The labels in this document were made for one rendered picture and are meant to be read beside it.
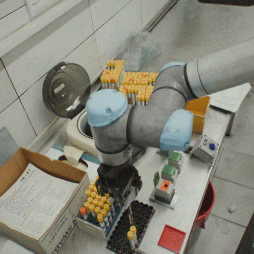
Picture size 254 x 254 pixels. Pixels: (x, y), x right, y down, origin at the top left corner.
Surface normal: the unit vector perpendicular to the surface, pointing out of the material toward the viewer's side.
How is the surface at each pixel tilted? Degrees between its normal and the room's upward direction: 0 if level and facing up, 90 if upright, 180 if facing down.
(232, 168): 0
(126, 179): 0
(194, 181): 0
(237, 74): 85
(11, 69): 90
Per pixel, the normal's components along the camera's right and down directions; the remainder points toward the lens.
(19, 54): 0.89, 0.25
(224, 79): -0.33, 0.62
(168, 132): -0.24, 0.14
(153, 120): -0.21, -0.36
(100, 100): -0.10, -0.71
